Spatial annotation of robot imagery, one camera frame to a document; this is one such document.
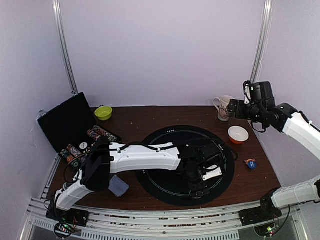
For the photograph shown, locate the blue small blind button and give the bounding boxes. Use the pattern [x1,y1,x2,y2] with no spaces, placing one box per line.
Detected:
[246,159,257,170]

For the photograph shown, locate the orange big blind button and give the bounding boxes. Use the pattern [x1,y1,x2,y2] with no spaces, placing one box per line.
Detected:
[244,158,255,166]

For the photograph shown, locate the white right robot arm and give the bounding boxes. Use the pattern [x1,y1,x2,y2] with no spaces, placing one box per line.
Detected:
[228,97,320,221]

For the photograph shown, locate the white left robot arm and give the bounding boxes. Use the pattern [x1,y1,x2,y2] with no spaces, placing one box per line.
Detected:
[48,137,223,222]

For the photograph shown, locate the white patterned mug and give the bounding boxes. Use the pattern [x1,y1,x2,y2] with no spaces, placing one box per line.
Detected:
[212,95,234,122]

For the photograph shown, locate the orange white bowl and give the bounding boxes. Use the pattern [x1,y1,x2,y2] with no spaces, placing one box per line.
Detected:
[227,125,249,145]

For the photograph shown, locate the round black poker mat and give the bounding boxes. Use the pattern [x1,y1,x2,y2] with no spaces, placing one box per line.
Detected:
[135,125,239,207]

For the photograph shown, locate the grey folded cloth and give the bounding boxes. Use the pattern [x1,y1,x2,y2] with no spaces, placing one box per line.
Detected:
[108,175,129,198]

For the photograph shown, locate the back row poker chips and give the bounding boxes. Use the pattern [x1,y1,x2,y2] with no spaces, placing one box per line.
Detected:
[86,125,122,143]

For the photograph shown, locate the row poker chips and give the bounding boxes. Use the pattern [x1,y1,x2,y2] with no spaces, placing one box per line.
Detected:
[86,125,122,143]
[60,144,86,168]

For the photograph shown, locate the green bowl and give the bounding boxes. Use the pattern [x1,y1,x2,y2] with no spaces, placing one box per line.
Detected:
[94,106,113,121]

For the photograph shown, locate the white round dealer chip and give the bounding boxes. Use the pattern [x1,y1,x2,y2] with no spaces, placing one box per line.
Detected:
[79,142,88,150]

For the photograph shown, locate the front row poker chips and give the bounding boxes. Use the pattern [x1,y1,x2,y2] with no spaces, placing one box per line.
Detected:
[60,144,86,168]

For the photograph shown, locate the black poker chip case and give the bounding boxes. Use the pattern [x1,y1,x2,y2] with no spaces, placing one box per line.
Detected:
[38,92,120,169]

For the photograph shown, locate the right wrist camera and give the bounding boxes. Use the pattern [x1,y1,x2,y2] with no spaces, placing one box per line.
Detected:
[243,81,274,104]

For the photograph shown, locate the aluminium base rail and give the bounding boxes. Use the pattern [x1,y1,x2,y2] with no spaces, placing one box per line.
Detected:
[19,197,311,240]

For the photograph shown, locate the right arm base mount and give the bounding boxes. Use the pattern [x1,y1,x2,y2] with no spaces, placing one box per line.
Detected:
[239,206,282,238]

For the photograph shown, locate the right aluminium frame post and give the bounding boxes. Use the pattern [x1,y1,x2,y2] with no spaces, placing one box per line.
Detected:
[249,0,274,83]

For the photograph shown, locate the aluminium frame post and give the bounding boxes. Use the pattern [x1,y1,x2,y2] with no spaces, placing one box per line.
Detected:
[52,0,79,96]
[249,0,274,83]

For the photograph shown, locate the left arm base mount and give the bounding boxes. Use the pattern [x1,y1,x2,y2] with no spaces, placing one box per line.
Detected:
[45,208,89,239]

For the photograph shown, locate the left aluminium frame post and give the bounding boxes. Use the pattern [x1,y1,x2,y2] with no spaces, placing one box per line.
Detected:
[52,0,79,96]

